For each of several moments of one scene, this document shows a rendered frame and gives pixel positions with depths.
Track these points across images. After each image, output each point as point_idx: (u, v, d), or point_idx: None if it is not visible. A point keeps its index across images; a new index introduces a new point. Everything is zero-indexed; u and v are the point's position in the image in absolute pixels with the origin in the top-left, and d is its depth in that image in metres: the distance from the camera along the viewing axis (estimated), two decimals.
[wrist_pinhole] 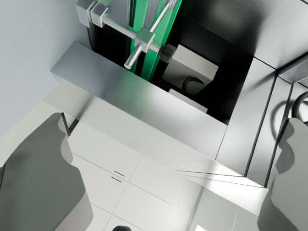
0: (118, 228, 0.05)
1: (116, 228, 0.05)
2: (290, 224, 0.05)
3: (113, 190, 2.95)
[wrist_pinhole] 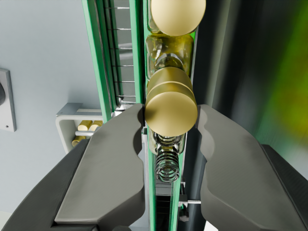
0: (118, 228, 0.05)
1: (116, 228, 0.05)
2: (228, 206, 0.06)
3: None
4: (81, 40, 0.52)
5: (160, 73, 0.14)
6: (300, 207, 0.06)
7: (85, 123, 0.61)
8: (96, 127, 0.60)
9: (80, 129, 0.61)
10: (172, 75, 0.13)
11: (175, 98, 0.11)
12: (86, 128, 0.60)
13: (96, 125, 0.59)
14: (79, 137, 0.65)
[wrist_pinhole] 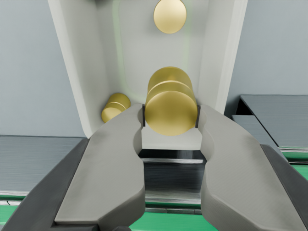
0: (118, 228, 0.05)
1: (116, 228, 0.05)
2: (228, 206, 0.06)
3: None
4: None
5: None
6: (300, 207, 0.06)
7: (182, 23, 0.20)
8: (180, 118, 0.12)
9: (168, 6, 0.18)
10: None
11: None
12: (172, 29, 0.19)
13: (193, 120, 0.12)
14: None
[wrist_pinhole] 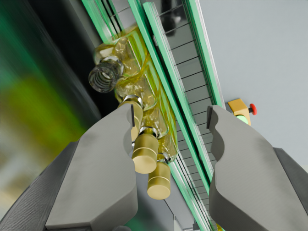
0: (118, 228, 0.05)
1: (116, 228, 0.05)
2: (237, 207, 0.06)
3: None
4: (232, 27, 0.52)
5: None
6: None
7: None
8: None
9: None
10: None
11: (145, 172, 0.24)
12: None
13: (135, 130, 0.21)
14: None
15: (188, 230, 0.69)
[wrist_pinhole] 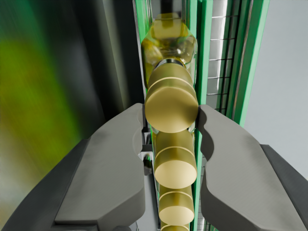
0: (118, 228, 0.05)
1: (116, 228, 0.05)
2: (228, 206, 0.06)
3: None
4: (261, 55, 0.49)
5: None
6: (300, 207, 0.06)
7: (190, 111, 0.13)
8: (184, 177, 0.14)
9: (168, 100, 0.11)
10: None
11: (174, 223, 0.18)
12: (174, 129, 0.12)
13: (193, 178, 0.14)
14: None
15: None
